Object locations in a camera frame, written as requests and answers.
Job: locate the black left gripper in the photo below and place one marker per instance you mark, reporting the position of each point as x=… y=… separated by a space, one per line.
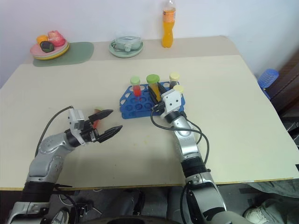
x=90 y=133

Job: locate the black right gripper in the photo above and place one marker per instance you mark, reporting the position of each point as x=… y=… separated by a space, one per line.
x=158 y=107

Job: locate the yellow tube with green cap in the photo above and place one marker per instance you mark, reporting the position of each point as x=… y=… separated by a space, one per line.
x=154 y=87

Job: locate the red tube with pale cap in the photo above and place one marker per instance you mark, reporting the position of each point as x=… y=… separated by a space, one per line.
x=95 y=116

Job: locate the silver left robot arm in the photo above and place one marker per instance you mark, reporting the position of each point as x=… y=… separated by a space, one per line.
x=44 y=161

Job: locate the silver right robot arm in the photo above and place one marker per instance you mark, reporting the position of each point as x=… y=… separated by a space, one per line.
x=189 y=144

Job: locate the blue test tube rack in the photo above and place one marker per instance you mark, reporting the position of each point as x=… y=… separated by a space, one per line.
x=137 y=108

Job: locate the dark tube with pale cap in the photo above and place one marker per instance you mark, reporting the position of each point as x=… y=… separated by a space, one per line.
x=174 y=81

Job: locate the tube with pale yellow cap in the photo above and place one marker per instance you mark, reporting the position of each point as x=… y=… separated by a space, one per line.
x=179 y=88

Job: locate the red tube with green cap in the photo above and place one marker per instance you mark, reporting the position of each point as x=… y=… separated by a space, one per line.
x=136 y=89

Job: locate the pale green plate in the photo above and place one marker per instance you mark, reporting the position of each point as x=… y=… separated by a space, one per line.
x=126 y=54

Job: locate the orange soda bottle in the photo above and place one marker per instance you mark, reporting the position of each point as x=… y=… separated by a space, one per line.
x=168 y=30

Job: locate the green placemat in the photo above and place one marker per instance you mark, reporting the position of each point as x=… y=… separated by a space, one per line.
x=79 y=52

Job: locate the light green plate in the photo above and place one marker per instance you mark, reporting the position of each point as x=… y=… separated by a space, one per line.
x=60 y=55

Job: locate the stack of plates with food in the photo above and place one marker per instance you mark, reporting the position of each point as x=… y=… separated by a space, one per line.
x=64 y=50

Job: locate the dark toy fruit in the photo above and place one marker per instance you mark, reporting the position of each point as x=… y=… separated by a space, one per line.
x=47 y=46

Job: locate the pink toy peach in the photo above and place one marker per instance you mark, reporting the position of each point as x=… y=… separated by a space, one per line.
x=56 y=37

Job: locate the pink plate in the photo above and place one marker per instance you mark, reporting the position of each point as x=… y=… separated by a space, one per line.
x=35 y=50

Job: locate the orange toy fruit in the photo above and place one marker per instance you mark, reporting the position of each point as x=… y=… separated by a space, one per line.
x=41 y=38

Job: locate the brown wooden furniture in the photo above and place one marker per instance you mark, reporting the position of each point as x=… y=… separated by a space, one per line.
x=289 y=86

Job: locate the grey trouser leg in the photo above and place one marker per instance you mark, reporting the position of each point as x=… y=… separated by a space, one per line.
x=273 y=186

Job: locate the white sneaker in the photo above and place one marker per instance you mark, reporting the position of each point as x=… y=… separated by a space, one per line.
x=268 y=211

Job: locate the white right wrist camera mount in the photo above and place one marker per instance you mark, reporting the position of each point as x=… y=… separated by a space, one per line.
x=172 y=101

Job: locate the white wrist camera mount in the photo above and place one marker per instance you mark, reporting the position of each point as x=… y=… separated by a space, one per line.
x=76 y=117
x=172 y=101

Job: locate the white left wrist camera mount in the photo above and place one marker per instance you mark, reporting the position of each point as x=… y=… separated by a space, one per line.
x=76 y=117

